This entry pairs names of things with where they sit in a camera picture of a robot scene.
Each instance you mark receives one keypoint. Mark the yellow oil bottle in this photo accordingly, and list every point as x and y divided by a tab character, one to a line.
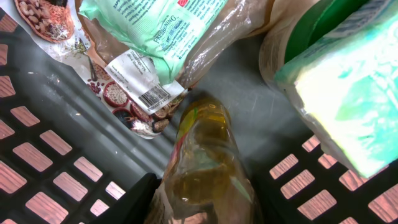
204	181

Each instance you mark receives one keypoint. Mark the brown mushroom packet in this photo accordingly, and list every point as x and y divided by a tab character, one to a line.
123	79

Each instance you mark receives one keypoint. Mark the dark grey plastic basket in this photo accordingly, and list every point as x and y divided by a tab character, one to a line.
66	159

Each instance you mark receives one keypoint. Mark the teal white wrapped pack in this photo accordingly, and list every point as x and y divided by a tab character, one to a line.
344	86

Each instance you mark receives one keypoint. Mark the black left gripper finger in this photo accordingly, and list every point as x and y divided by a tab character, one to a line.
133	206

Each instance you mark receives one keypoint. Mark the green freshening pouch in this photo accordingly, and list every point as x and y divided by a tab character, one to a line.
163	30

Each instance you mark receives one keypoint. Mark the green lid jar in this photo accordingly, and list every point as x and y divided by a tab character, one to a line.
299	25

